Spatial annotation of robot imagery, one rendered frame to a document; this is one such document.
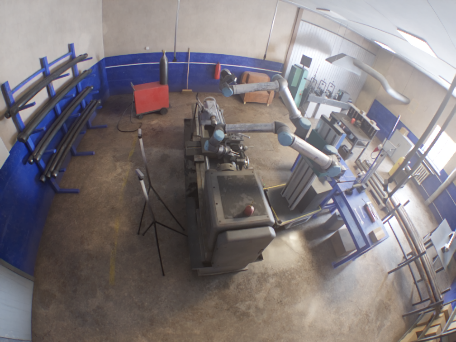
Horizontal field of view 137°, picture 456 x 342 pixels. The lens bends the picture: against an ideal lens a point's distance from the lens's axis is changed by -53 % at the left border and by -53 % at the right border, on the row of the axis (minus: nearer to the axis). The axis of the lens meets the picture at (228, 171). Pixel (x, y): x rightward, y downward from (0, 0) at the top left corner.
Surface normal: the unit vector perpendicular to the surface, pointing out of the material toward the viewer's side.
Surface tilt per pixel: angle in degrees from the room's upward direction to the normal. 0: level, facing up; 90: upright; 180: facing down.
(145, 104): 90
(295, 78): 90
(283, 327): 0
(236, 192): 0
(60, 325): 0
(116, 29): 90
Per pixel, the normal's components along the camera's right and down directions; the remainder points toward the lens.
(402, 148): -0.97, 0.03
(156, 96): 0.50, 0.68
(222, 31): 0.18, 0.73
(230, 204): 0.14, -0.68
